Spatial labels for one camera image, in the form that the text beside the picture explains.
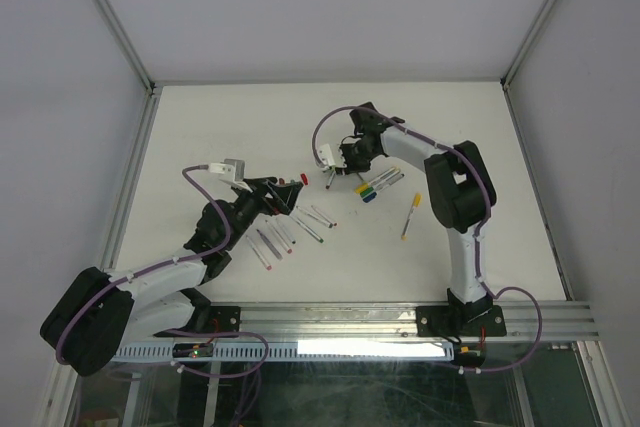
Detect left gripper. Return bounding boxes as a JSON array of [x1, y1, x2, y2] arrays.
[[223, 177, 301, 250]]

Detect black cap whiteboard marker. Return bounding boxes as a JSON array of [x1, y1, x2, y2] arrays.
[[276, 218, 296, 244]]

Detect translucent grey highlighter pen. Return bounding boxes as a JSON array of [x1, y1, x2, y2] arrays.
[[256, 229, 283, 261]]

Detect magenta cap acrylic marker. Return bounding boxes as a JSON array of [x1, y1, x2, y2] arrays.
[[246, 236, 272, 271]]

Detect green cap rainbow marker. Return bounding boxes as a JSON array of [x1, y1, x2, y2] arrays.
[[289, 215, 324, 244]]

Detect pink cap acrylic marker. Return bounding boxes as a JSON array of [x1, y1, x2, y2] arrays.
[[265, 220, 292, 254]]

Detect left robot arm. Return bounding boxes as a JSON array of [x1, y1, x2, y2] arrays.
[[39, 177, 304, 377]]

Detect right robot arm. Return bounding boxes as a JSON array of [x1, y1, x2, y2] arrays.
[[340, 103, 497, 334]]

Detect blue cap marker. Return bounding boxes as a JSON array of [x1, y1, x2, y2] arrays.
[[362, 173, 405, 203]]

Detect yellow cap long marker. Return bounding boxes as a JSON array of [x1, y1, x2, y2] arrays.
[[401, 193, 422, 241]]

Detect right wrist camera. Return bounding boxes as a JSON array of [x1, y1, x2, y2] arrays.
[[317, 144, 336, 171]]

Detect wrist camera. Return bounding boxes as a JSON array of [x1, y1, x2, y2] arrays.
[[317, 144, 336, 171], [207, 158, 249, 190]]

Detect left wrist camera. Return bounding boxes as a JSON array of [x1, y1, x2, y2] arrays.
[[207, 158, 249, 190]]

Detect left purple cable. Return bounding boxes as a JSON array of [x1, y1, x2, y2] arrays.
[[54, 164, 271, 378]]

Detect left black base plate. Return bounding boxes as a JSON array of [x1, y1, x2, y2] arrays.
[[155, 305, 242, 338]]

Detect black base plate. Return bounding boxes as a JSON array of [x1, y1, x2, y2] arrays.
[[415, 305, 507, 339], [155, 305, 242, 338]]

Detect grey slotted cable duct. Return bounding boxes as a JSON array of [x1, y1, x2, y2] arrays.
[[112, 339, 454, 364]]

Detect left aluminium frame post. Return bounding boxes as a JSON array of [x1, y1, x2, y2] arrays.
[[64, 0, 161, 98]]

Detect aluminium frame post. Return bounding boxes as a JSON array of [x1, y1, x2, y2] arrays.
[[500, 0, 560, 91], [64, 0, 161, 98]]

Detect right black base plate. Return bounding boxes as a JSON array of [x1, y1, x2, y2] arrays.
[[415, 305, 507, 339]]

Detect right aluminium frame post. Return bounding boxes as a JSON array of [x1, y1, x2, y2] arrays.
[[500, 0, 560, 91]]

